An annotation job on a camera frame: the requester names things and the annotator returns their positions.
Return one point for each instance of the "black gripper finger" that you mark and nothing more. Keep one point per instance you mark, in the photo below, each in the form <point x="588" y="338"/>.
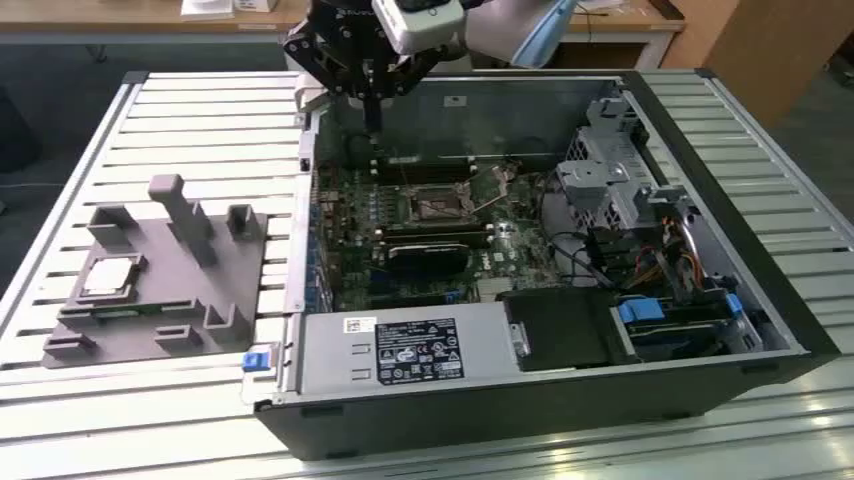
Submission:
<point x="306" y="50"/>
<point x="419" y="70"/>

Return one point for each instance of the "thin metal locking lever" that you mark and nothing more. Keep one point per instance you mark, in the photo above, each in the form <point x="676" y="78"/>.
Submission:
<point x="495" y="201"/>
<point x="404" y="175"/>

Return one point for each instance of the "silver CPU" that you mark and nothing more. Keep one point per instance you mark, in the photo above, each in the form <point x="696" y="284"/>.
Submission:
<point x="109" y="275"/>

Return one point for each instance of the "CPU socket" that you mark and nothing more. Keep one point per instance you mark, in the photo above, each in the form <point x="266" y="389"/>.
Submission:
<point x="433" y="205"/>

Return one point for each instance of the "small white box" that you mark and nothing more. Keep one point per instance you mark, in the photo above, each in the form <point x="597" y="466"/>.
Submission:
<point x="256" y="5"/>

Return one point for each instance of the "wooden desk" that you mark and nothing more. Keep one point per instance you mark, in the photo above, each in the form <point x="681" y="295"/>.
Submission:
<point x="100" y="15"/>

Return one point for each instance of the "green motherboard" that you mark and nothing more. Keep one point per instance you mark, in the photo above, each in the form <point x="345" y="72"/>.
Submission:
<point x="513" y="245"/>

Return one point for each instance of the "black graphics card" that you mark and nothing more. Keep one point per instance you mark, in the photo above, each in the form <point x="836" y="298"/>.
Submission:
<point x="427" y="260"/>

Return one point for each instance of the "silver metal drive cage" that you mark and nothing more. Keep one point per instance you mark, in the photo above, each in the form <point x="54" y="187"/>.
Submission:
<point x="600" y="210"/>

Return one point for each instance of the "small silver heat sink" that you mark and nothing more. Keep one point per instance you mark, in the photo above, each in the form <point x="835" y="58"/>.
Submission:
<point x="496" y="286"/>

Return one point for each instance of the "black round bin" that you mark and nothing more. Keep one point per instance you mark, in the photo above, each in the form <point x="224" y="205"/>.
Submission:
<point x="16" y="130"/>

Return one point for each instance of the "grey parts rack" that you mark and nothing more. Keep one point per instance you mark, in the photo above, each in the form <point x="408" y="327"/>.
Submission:
<point x="166" y="280"/>

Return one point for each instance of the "wooden cabinet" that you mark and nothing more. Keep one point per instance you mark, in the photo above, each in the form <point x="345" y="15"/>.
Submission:
<point x="767" y="50"/>

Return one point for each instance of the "silver power supply unit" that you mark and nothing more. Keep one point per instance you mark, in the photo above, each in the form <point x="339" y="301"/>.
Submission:
<point x="327" y="350"/>

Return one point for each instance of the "hard disk in blue carrier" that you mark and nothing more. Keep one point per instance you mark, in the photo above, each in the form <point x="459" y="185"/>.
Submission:
<point x="640" y="311"/>

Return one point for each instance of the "green RAM stick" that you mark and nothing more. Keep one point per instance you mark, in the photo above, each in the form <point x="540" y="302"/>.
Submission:
<point x="122" y="312"/>

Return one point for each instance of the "blue plastic latch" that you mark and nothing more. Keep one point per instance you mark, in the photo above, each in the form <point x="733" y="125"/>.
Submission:
<point x="732" y="306"/>
<point x="254" y="362"/>

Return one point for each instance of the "black PC case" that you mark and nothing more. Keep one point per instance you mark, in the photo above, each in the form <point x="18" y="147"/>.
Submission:
<point x="467" y="425"/>

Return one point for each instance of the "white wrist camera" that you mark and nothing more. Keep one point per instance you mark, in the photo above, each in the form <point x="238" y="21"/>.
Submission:
<point x="420" y="25"/>

